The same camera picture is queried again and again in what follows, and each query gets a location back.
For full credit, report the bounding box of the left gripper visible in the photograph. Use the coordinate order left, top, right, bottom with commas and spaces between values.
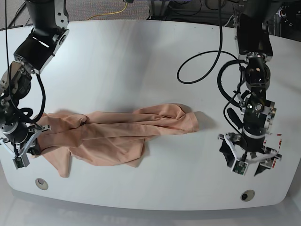
218, 101, 277, 176

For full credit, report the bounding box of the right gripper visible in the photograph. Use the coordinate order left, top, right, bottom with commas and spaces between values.
0, 121, 50, 159

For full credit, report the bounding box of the peach t-shirt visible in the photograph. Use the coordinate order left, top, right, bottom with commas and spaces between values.
38, 104, 199, 178

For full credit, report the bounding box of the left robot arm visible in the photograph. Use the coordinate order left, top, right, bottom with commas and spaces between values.
217, 0, 282, 175

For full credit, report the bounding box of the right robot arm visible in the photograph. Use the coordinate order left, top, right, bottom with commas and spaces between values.
0, 0, 69, 169

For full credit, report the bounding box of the red tape rectangle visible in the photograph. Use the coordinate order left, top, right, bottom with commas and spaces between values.
261, 133, 282, 170

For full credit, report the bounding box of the right table grommet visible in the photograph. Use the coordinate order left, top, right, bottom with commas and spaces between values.
240, 190, 255, 202

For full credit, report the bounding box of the table grommet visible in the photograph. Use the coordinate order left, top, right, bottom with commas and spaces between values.
35, 178, 48, 191
240, 190, 255, 202

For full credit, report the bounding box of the left table grommet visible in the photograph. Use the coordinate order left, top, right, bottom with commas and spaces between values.
35, 178, 48, 191

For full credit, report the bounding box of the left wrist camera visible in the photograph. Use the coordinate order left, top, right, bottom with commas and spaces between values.
231, 160, 248, 175

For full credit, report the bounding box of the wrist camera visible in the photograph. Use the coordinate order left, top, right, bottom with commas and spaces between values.
231, 160, 248, 175
12, 155, 30, 169

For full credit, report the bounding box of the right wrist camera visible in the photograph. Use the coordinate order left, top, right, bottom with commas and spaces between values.
12, 155, 30, 169

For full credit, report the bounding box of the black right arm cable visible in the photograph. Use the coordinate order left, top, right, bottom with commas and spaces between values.
14, 74, 47, 123

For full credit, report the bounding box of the yellow cable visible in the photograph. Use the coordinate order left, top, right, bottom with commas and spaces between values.
87, 5, 129, 21

